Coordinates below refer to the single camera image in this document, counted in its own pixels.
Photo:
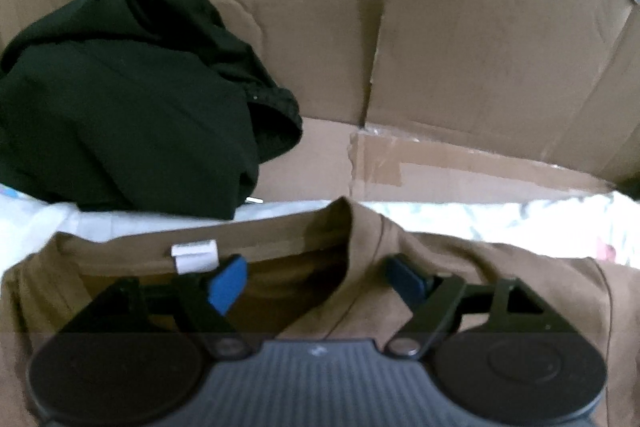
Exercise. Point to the white bear-print blanket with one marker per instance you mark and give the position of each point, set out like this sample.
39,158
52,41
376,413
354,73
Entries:
525,222

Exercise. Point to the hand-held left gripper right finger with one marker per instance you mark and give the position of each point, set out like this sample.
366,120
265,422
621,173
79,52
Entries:
406,281

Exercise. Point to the large cardboard box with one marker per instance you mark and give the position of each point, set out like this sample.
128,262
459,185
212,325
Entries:
450,57

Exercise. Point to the brown printed t-shirt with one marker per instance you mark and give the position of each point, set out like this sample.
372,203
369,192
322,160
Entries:
310,229

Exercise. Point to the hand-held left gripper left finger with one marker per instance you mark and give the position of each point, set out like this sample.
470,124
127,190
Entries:
227,283

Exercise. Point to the black garment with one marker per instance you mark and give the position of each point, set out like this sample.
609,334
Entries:
125,107

